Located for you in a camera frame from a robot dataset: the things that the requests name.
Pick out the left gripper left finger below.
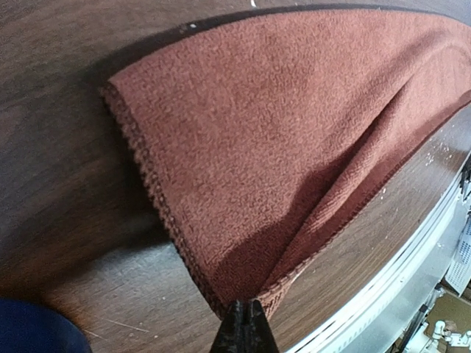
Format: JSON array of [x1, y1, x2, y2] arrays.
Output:
[[210, 301, 246, 353]]

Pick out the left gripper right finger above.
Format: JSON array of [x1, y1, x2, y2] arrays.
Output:
[[244, 299, 280, 353]]

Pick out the brown towel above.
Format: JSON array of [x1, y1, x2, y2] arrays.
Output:
[[101, 9, 470, 316]]

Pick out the white handheld device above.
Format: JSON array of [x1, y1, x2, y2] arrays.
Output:
[[404, 320, 470, 353]]

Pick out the dark blue mug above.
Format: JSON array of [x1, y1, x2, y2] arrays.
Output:
[[1, 299, 91, 353]]

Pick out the aluminium front rail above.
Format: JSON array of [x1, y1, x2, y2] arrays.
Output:
[[290, 161, 470, 352]]

